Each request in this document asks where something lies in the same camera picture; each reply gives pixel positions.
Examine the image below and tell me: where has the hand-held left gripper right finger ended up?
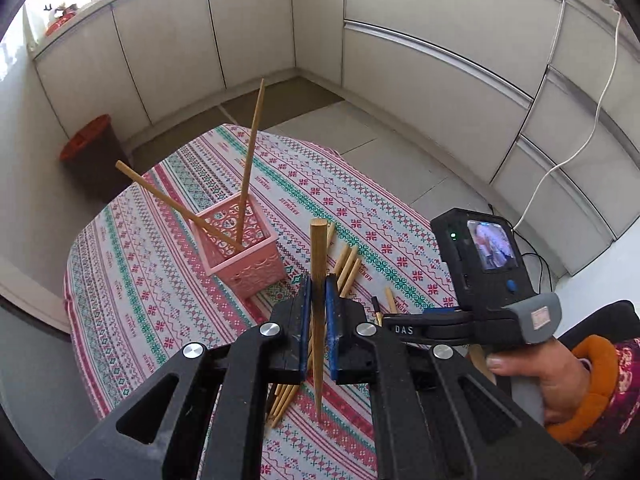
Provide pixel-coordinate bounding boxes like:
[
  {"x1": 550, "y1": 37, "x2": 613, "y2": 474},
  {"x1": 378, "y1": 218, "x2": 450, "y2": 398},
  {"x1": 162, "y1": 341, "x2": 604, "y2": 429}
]
[{"x1": 325, "y1": 273, "x2": 587, "y2": 480}]

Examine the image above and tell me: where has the patterned tablecloth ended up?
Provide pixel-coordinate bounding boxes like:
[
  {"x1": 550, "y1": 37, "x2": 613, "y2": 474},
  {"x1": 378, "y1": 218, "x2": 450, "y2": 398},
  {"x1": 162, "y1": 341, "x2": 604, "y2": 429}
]
[{"x1": 63, "y1": 123, "x2": 497, "y2": 480}]

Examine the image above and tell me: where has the person's right forearm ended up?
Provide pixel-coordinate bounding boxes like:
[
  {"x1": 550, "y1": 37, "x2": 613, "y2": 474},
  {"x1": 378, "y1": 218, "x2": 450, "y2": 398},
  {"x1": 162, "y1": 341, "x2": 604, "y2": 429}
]
[{"x1": 544, "y1": 300, "x2": 640, "y2": 466}]

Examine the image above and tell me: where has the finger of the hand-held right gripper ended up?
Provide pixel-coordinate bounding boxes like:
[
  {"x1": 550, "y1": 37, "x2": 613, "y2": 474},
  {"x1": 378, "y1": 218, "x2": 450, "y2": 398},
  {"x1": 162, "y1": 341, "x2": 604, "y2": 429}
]
[{"x1": 382, "y1": 307, "x2": 477, "y2": 347}]

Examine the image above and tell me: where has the brown bin with red lid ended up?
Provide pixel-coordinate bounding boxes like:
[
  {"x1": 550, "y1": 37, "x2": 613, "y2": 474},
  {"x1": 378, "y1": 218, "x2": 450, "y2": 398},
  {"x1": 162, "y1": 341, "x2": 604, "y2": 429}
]
[{"x1": 59, "y1": 114, "x2": 132, "y2": 204}]

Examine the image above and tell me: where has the person's right hand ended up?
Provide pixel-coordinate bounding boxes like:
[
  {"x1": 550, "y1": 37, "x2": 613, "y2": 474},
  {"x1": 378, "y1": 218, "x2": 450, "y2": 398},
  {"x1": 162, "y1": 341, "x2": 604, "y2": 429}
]
[{"x1": 486, "y1": 335, "x2": 592, "y2": 427}]

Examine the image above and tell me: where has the long white cable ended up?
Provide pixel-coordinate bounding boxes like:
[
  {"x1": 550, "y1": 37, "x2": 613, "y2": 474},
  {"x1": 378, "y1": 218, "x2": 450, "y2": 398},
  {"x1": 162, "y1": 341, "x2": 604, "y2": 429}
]
[{"x1": 514, "y1": 7, "x2": 624, "y2": 232}]

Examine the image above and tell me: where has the pink lattice basket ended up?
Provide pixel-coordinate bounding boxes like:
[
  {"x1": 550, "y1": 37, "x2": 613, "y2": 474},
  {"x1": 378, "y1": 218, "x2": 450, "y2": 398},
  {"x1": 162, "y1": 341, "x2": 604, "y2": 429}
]
[{"x1": 192, "y1": 195, "x2": 289, "y2": 301}]

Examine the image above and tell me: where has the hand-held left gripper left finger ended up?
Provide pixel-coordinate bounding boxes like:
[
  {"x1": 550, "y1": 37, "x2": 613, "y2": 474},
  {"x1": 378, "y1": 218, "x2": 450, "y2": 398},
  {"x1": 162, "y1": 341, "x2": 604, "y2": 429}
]
[{"x1": 55, "y1": 273, "x2": 313, "y2": 480}]

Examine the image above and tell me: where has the red object on sill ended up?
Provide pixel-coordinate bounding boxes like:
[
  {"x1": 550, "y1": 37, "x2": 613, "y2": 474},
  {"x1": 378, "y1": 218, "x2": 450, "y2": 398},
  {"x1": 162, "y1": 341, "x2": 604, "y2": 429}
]
[{"x1": 45, "y1": 7, "x2": 77, "y2": 37}]

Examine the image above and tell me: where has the black cable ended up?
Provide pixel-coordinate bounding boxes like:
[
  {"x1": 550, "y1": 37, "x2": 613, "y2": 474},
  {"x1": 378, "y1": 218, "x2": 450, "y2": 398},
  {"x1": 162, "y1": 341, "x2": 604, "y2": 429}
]
[{"x1": 487, "y1": 202, "x2": 554, "y2": 292}]

